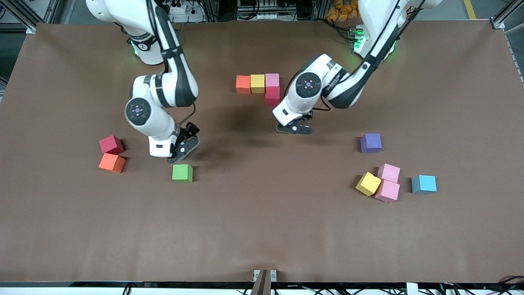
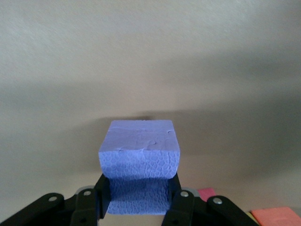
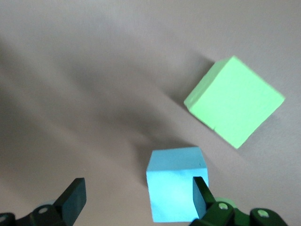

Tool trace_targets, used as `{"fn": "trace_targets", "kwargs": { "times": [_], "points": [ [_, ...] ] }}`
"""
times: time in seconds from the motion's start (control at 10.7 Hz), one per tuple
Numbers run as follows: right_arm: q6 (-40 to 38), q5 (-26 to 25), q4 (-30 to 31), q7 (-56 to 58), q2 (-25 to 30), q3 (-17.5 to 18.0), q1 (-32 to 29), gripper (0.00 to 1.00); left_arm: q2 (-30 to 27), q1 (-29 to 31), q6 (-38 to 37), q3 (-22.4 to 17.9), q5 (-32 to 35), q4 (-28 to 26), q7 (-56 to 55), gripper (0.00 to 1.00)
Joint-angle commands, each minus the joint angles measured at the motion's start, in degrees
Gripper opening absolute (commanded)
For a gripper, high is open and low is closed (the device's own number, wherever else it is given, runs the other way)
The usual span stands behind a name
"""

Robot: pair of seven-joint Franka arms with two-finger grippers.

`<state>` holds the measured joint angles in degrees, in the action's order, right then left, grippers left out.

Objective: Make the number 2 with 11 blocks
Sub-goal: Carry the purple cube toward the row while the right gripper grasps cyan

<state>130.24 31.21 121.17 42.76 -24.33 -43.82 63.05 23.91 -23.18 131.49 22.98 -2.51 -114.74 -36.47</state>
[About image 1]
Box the crimson foam cube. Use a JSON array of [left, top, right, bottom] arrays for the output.
[[266, 86, 281, 107], [99, 135, 124, 156]]

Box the dark purple foam cube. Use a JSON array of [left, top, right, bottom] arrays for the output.
[[360, 133, 383, 154]]

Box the green foam cube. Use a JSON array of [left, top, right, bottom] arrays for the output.
[[172, 164, 194, 183]]

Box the bag of orange items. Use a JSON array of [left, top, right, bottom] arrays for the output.
[[327, 0, 361, 22]]

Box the white power strip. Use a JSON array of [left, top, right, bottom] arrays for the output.
[[166, 0, 206, 23]]

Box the metal equipment rack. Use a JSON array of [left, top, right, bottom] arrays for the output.
[[237, 0, 301, 21]]

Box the brown table cover sheet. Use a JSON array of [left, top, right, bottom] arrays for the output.
[[0, 20, 524, 284]]

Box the blue foam cube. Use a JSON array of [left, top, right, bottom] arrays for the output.
[[411, 175, 437, 194]]

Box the metal bracket with brown post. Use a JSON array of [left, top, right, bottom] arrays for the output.
[[253, 269, 278, 295]]

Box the aluminium frame profile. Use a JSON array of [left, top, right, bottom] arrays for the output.
[[0, 0, 62, 34], [490, 0, 524, 84]]

